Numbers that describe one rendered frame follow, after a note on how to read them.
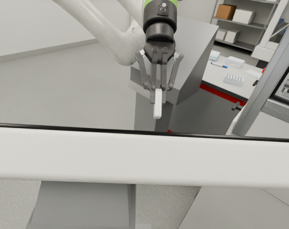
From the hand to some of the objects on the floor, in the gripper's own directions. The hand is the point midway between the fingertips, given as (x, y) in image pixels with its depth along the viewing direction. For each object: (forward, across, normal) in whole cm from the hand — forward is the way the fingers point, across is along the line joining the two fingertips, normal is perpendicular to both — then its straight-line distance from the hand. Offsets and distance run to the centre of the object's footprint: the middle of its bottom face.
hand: (157, 104), depth 44 cm
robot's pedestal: (+18, +9, +125) cm, 126 cm away
